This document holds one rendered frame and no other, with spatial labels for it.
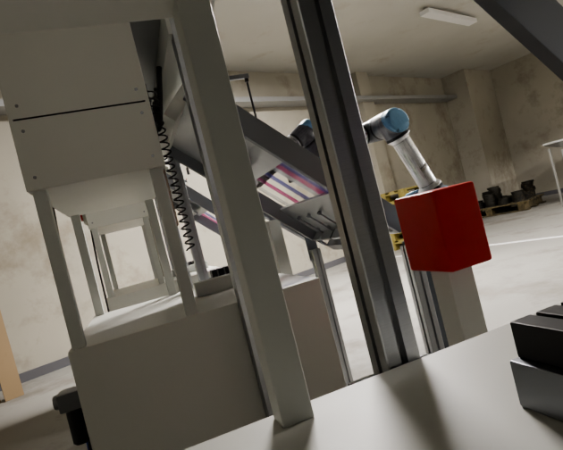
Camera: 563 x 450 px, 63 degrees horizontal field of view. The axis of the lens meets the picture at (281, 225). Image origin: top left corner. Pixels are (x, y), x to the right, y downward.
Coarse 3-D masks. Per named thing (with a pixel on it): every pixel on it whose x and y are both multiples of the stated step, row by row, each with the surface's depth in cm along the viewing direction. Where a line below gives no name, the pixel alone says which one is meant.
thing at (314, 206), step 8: (328, 192) 146; (304, 200) 167; (312, 200) 161; (320, 200) 156; (328, 200) 152; (288, 208) 186; (296, 208) 180; (304, 208) 175; (312, 208) 170; (320, 208) 165; (328, 208) 160; (296, 216) 192; (304, 216) 186; (312, 216) 180; (320, 216) 174; (328, 216) 169; (312, 224) 192; (320, 224) 185; (328, 224) 179
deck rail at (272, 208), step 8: (168, 152) 183; (176, 152) 184; (176, 160) 184; (184, 160) 185; (192, 160) 186; (192, 168) 185; (200, 168) 186; (264, 200) 193; (272, 200) 195; (264, 208) 193; (272, 208) 194; (280, 208) 195; (272, 216) 195; (280, 216) 195; (288, 216) 196; (288, 224) 196; (296, 224) 197; (304, 224) 198; (304, 232) 198; (312, 232) 199; (312, 240) 200
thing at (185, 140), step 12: (180, 132) 162; (192, 132) 155; (180, 144) 176; (192, 144) 168; (252, 144) 138; (192, 156) 184; (252, 156) 148; (264, 156) 143; (252, 168) 160; (264, 168) 153
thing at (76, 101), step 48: (0, 48) 106; (48, 48) 109; (96, 48) 112; (48, 96) 109; (96, 96) 112; (144, 96) 115; (48, 144) 108; (96, 144) 111; (144, 144) 114; (48, 192) 112; (96, 192) 130; (144, 192) 155; (48, 240) 107; (96, 288) 170
